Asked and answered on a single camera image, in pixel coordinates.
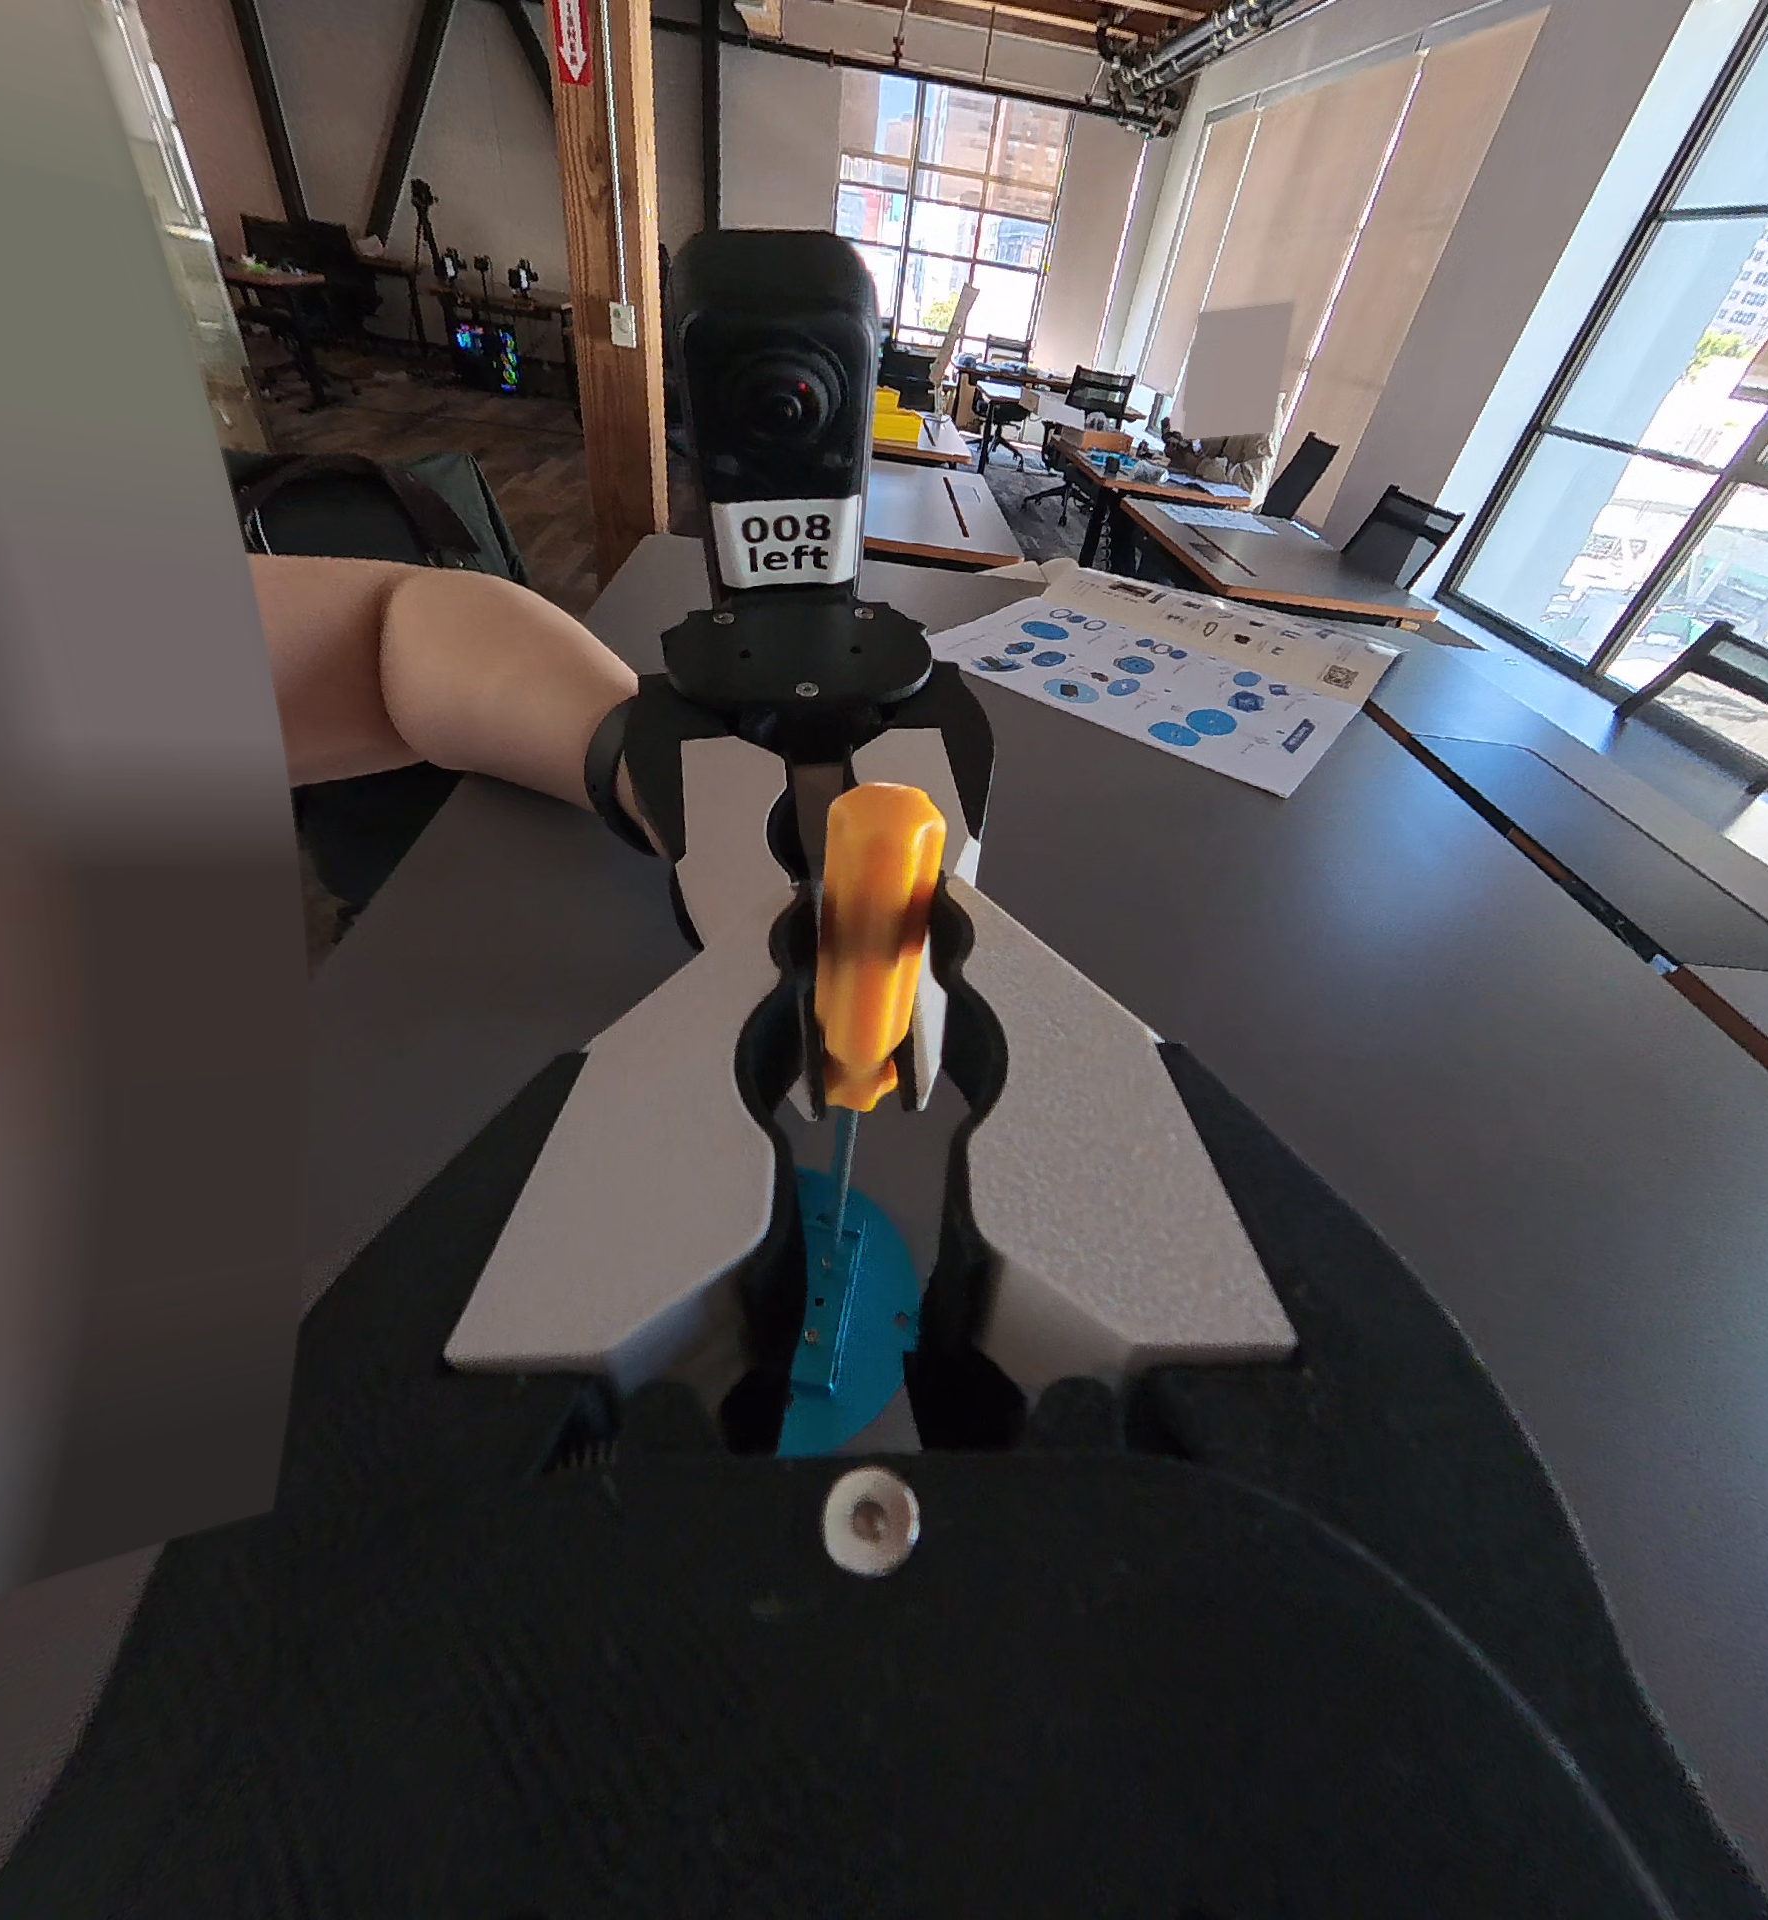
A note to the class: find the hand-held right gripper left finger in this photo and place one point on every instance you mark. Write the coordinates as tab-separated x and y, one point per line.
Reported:
600	1231

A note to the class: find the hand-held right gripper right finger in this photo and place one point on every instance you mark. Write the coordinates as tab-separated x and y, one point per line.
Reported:
1126	1216

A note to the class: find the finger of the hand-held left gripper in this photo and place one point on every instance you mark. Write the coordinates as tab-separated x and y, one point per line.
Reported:
921	758
728	840

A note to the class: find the yellow screwdriver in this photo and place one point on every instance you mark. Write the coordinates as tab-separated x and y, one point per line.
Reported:
877	931

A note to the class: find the blue disc with square bracket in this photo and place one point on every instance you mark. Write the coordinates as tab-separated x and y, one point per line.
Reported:
877	1290

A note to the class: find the person's left forearm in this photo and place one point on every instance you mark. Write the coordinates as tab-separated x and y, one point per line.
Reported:
420	660

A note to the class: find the grey desk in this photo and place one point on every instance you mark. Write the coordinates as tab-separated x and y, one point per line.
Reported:
1274	563
943	518
1274	1051
1575	840

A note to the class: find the distant cluttered desk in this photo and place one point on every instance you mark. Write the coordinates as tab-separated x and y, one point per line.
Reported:
1140	473

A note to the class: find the yellow bin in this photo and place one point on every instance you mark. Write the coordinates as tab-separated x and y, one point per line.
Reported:
900	427

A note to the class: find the wooden pillar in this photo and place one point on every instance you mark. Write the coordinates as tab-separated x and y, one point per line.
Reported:
607	299

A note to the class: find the black office chair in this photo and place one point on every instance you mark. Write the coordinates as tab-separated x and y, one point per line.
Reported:
1000	405
1103	394

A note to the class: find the cardboard box with blue print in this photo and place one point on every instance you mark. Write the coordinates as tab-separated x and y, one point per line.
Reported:
1169	674

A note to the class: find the distant window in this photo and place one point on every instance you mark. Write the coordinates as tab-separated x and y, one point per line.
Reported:
960	196

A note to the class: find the computer tower colourful lights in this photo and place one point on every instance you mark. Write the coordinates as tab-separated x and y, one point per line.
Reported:
481	355

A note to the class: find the red white sign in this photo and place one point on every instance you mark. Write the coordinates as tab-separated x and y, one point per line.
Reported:
574	38

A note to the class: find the dark bag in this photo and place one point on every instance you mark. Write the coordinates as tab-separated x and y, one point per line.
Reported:
374	510

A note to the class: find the grey ceiling pipes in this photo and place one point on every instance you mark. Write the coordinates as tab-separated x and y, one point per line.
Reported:
1169	60

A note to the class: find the beige roller blind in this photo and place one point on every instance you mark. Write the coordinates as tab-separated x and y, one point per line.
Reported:
1350	225

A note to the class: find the large glass window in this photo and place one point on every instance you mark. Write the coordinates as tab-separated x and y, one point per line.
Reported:
1649	374

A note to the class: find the camera tripod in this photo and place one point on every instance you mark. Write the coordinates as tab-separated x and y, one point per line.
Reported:
423	241

